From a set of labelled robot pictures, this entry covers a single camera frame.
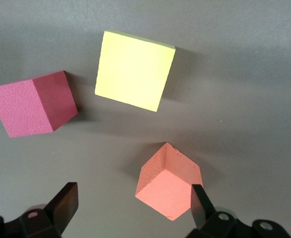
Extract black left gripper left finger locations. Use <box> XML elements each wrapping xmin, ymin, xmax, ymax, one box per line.
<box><xmin>18</xmin><ymin>182</ymin><xmax>79</xmax><ymax>238</ymax></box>

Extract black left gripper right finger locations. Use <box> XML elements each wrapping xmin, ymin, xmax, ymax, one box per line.
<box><xmin>187</xmin><ymin>183</ymin><xmax>240</xmax><ymax>238</ymax></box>

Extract orange foam cube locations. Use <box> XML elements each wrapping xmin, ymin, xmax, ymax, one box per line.
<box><xmin>134</xmin><ymin>142</ymin><xmax>203</xmax><ymax>221</ymax></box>

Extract red foam cube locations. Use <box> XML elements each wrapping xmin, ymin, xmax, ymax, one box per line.
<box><xmin>0</xmin><ymin>70</ymin><xmax>78</xmax><ymax>138</ymax></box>

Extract yellow foam cube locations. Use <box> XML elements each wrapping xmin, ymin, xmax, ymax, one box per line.
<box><xmin>95</xmin><ymin>30</ymin><xmax>176</xmax><ymax>114</ymax></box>

